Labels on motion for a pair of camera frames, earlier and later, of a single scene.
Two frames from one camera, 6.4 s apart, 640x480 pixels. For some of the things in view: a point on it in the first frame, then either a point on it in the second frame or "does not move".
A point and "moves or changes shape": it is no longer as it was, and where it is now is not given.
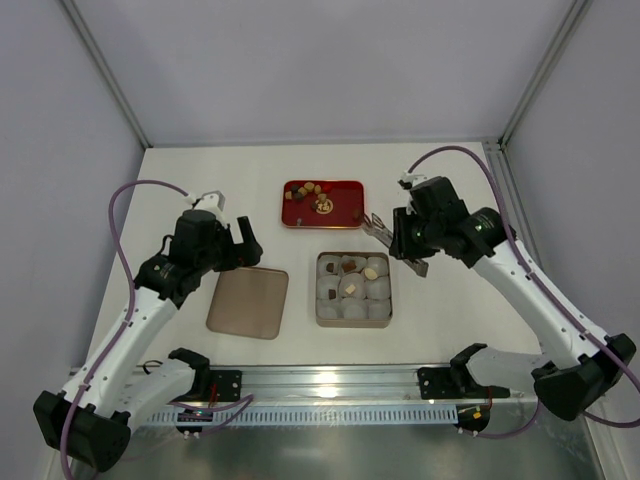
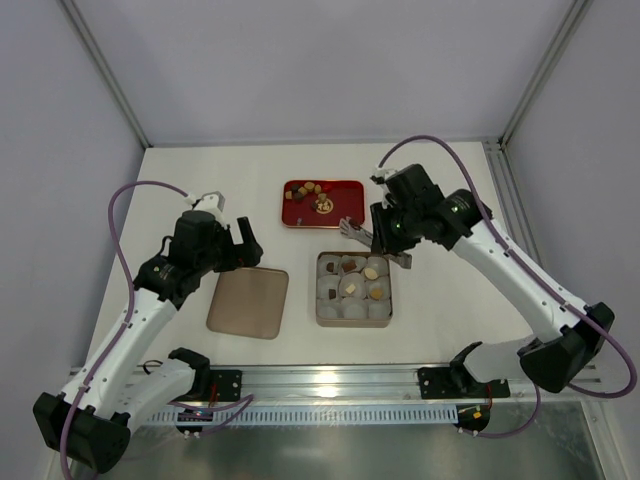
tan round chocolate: (370, 273) does not move
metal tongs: (374, 226) moves or changes shape
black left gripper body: (235, 248) does not move
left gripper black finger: (247, 234) does not move
